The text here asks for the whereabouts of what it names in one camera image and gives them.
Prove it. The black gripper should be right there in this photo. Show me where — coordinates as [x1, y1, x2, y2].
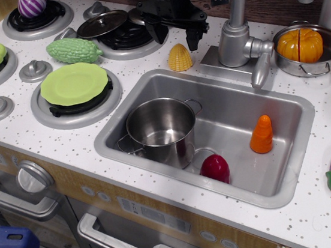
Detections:
[136, 0, 209, 51]

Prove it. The yellow toy corn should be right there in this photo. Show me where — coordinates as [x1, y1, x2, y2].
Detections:
[168, 44, 193, 71]

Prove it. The steel pot lid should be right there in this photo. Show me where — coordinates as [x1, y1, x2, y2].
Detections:
[76, 10, 128, 39]

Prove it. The steel pot in sink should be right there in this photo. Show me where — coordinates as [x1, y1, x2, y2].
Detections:
[117, 97, 203, 169]

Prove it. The grey sink basin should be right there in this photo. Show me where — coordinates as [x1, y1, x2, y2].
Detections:
[94, 69, 315, 208]

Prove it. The back right stove burner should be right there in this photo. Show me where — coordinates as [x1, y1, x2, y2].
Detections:
[94, 8, 163, 61]

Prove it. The silver toy faucet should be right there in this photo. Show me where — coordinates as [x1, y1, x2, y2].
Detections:
[200, 0, 275, 89]

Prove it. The green toy bitter gourd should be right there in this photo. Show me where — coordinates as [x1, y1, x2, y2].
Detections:
[46, 38, 103, 64]

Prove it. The green plastic plate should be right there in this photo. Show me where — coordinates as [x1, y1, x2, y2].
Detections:
[40, 62, 108, 106]

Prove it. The front right stove burner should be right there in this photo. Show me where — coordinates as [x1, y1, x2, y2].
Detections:
[26, 64, 127, 135]

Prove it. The back left stove burner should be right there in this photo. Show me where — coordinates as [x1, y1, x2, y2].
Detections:
[2, 0, 74, 41]

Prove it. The orange toy pumpkin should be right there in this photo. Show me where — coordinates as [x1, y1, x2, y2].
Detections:
[276, 28, 324, 63]

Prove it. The red toy vegetable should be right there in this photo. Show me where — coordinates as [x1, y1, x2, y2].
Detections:
[200, 154, 230, 184]

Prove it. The orange toy carrot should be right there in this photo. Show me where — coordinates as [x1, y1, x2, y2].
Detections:
[249, 115, 273, 154]

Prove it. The purple white striped ball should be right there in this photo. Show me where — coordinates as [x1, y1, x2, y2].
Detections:
[17, 0, 47, 19]

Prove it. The grey oven dial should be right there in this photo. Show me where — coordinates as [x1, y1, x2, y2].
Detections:
[16, 160, 55, 194]

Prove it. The blue clamp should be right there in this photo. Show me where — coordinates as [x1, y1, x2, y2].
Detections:
[0, 226, 40, 248]

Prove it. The steel bowl with handles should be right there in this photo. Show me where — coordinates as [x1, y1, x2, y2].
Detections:
[273, 21, 331, 77]

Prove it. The grey oven door handle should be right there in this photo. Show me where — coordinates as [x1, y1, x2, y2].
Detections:
[0, 191, 60, 222]

